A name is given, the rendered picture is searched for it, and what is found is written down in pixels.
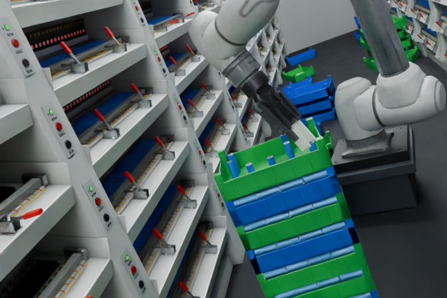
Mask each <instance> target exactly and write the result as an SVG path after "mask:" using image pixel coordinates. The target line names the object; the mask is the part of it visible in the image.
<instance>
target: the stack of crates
mask: <svg viewBox="0 0 447 298"><path fill-rule="evenodd" d="M327 77H328V79H327V80H323V81H321V82H316V83H314V84H310V85H307V86H303V87H300V88H296V89H293V90H292V89H291V87H288V90H289V92H288V94H287V97H288V99H289V100H290V101H291V102H292V103H293V104H294V106H295V107H296V108H297V110H298V111H299V112H300V113H301V116H302V118H301V119H300V121H301V122H302V123H303V124H304V125H305V126H308V125H307V121H306V119H307V118H310V117H312V118H313V120H314V122H315V123H317V122H319V121H320V123H322V122H326V121H329V120H334V119H337V113H336V110H335V92H336V90H335V86H334V84H333V80H332V78H331V75H328V76H327Z"/></svg>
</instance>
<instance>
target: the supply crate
mask: <svg viewBox="0 0 447 298"><path fill-rule="evenodd" d="M306 121H307V125H308V127H307V129H308V130H309V131H310V132H311V133H312V134H313V136H314V137H315V138H316V139H315V145H316V147H317V150H314V151H312V152H311V151H310V149H308V150H306V151H304V152H302V151H301V150H300V149H299V147H298V146H297V145H296V144H295V143H294V142H293V141H292V140H291V139H290V137H288V135H287V138H288V140H289V141H290V144H291V147H292V149H293V152H294V155H295V157H294V158H291V159H289V157H288V155H287V153H286V150H285V147H284V145H283V142H282V140H281V137H277V138H274V139H272V140H268V141H267V142H263V143H261V144H258V145H255V146H252V147H249V148H246V149H244V150H240V151H239V152H235V153H233V155H234V156H235V159H236V161H237V164H238V166H239V169H240V171H241V172H240V173H239V174H238V175H239V177H237V178H234V179H233V178H232V175H231V173H230V170H229V168H228V166H227V162H228V161H229V158H228V156H226V154H225V151H224V149H221V150H218V156H219V158H220V169H219V172H218V173H216V174H214V179H215V181H216V184H217V186H218V188H219V190H220V193H221V195H222V198H223V200H224V202H228V201H231V200H234V199H237V198H240V197H242V196H246V195H248V194H252V193H254V192H258V191H260V190H264V189H266V188H269V187H272V186H275V185H278V184H281V183H284V182H287V181H289V180H292V179H295V178H298V177H301V176H304V175H307V174H310V173H313V172H316V171H318V170H322V169H324V168H328V167H330V166H333V164H332V162H331V158H330V156H329V152H328V150H327V147H326V144H325V141H324V139H323V137H322V136H321V135H320V134H319V131H318V130H317V128H316V126H315V123H314V120H313V118H312V117H310V118H307V119H306ZM268 156H273V157H274V158H275V161H276V164H274V165H272V166H270V165H269V162H268V160H267V157H268ZM248 163H252V164H253V167H254V170H255V171H254V172H251V173H249V172H248V171H247V168H246V166H245V165H246V164H248Z"/></svg>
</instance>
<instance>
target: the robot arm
mask: <svg viewBox="0 0 447 298"><path fill-rule="evenodd" d="M350 1H351V4H352V6H353V9H354V11H355V14H356V16H357V19H358V21H359V23H360V26H361V29H362V30H363V33H364V36H365V38H366V40H367V43H368V45H369V48H370V50H371V53H372V55H373V58H374V61H375V63H376V65H377V67H378V70H379V73H380V74H379V76H378V78H377V80H376V85H372V84H371V82H370V81H369V80H367V79H365V78H361V77H355V78H352V79H349V80H347V81H345V82H342V83H341V84H340V85H339V86H338V87H337V91H336V92H335V110H336V113H337V118H338V121H339V124H340V127H341V130H342V131H343V134H344V137H345V140H346V144H347V147H346V148H345V151H344V152H343V153H342V154H341V157H342V158H348V157H351V156H358V155H362V154H370V153H374V152H385V151H387V150H389V147H388V146H389V144H390V141H391V138H392V137H393V136H394V132H393V131H388V132H386V131H385V129H384V127H385V126H401V125H407V124H414V123H418V122H422V121H425V120H428V119H430V118H432V117H434V116H436V115H437V114H438V113H439V112H440V111H442V110H443V109H444V107H445V105H446V91H445V88H444V85H443V84H442V83H441V82H440V81H439V80H438V79H437V78H435V77H433V76H426V74H425V73H424V72H423V71H422V70H421V69H420V67H419V66H418V65H416V64H414V63H412V62H408V59H407V57H406V53H405V52H404V49H403V46H402V43H401V41H400V38H399V36H398V33H397V30H396V27H395V25H394V22H393V20H392V17H391V15H390V11H389V10H388V5H387V3H386V0H350ZM279 2H280V0H225V2H224V4H223V5H222V7H221V9H220V12H219V13H218V14H217V13H214V12H211V11H202V12H201V13H199V14H198V15H196V17H195V18H194V19H193V20H192V22H191V23H190V26H189V28H188V32H189V35H190V38H191V40H192V41H193V43H194V44H195V46H196V48H197V49H198V50H199V52H200V53H201V54H202V55H203V57H204V58H205V59H206V60H207V61H208V62H209V63H210V64H211V65H212V66H213V67H215V68H216V69H218V70H219V71H220V72H221V73H223V75H224V76H225V77H226V78H227V79H228V80H229V81H230V83H232V85H234V87H235V88H238V87H240V86H241V91H242V92H243V93H244V94H245V95H246V97H248V98H251V97H252V98H253V99H254V101H255V103H256V106H255V107H254V108H253V110H254V112H256V113H258V114H259V115H260V116H261V117H262V118H263V119H264V120H265V121H266V122H267V123H268V124H269V125H270V126H271V127H272V128H273V129H274V130H275V131H276V132H277V133H278V134H279V135H284V134H286V135H288V137H290V139H291V140H292V141H293V142H294V143H295V144H296V145H297V146H298V147H299V149H300V150H301V151H302V152H304V151H306V150H308V149H309V148H310V147H311V145H310V143H309V142H310V141H315V139H316V138H315V137H314V136H313V134H312V133H311V132H310V131H309V130H308V129H307V127H306V126H305V125H304V124H303V123H302V122H301V121H300V119H301V118H302V116H301V113H300V112H299V111H298V110H297V108H296V107H295V106H294V104H293V103H292V102H291V101H290V100H289V99H288V97H287V96H286V95H285V93H284V92H283V90H282V88H281V87H280V86H278V87H277V88H273V87H272V86H271V85H270V84H268V82H269V78H268V77H267V75H266V74H265V73H264V72H263V71H259V69H260V67H261V65H260V64H259V63H258V62H257V61H256V59H255V58H254V57H253V56H252V55H251V53H250V52H249V51H248V50H247V49H246V45H247V43H248V42H249V40H250V39H252V38H253V37H254V36H256V34H258V32H260V30H262V28H264V26H266V24H268V22H269V21H270V20H271V18H272V17H273V16H274V14H275V12H276V10H277V8H278V5H279ZM285 117H286V119H288V121H290V123H292V126H290V124H289V123H288V121H286V119H285Z"/></svg>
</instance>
